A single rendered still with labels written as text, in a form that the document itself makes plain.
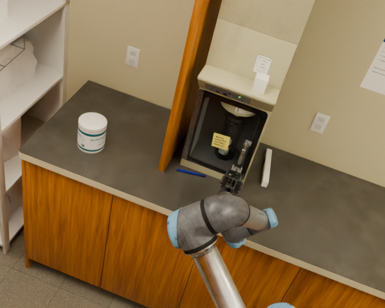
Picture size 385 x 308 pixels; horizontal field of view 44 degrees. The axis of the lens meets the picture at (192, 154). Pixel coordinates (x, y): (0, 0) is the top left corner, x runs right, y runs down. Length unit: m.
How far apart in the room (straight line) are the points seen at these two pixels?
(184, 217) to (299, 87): 1.18
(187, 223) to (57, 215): 1.17
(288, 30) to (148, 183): 0.91
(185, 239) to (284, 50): 0.83
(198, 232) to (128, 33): 1.38
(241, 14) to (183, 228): 0.84
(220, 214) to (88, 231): 1.16
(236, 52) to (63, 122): 0.98
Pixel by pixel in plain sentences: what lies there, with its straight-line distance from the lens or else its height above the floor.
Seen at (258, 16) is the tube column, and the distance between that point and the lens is 1.84.
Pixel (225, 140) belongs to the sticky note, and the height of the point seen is 1.18.
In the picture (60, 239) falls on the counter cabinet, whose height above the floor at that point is 0.39.
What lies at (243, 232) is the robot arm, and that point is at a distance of 1.82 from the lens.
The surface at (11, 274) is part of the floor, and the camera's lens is 2.99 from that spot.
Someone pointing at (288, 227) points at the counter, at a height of 0.94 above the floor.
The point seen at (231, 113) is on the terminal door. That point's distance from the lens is 2.03.
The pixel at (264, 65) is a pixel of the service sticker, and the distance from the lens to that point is 1.91.
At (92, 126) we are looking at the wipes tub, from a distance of 2.20.
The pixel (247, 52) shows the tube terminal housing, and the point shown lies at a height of 1.62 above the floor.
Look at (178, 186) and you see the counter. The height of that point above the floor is 0.94.
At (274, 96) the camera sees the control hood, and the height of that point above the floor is 1.51.
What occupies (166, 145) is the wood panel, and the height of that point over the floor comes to 1.10.
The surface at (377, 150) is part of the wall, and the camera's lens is 2.59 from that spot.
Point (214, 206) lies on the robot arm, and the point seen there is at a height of 1.46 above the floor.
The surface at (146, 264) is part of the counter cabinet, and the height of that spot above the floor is 0.46.
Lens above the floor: 2.47
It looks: 40 degrees down
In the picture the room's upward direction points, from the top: 15 degrees clockwise
